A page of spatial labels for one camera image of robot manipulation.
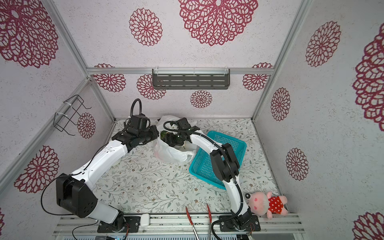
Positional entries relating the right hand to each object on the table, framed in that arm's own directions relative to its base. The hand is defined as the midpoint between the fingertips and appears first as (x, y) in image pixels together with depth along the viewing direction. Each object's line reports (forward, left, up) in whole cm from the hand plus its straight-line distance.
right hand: (164, 140), depth 91 cm
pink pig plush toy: (-33, -52, -7) cm, 62 cm away
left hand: (-1, +1, +9) cm, 10 cm away
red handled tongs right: (-40, -27, -15) cm, 51 cm away
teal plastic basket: (-10, -23, -14) cm, 28 cm away
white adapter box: (-41, +6, -13) cm, 43 cm away
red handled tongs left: (-41, -18, -14) cm, 47 cm away
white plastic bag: (-12, -4, +4) cm, 13 cm away
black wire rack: (-6, +46, +23) cm, 52 cm away
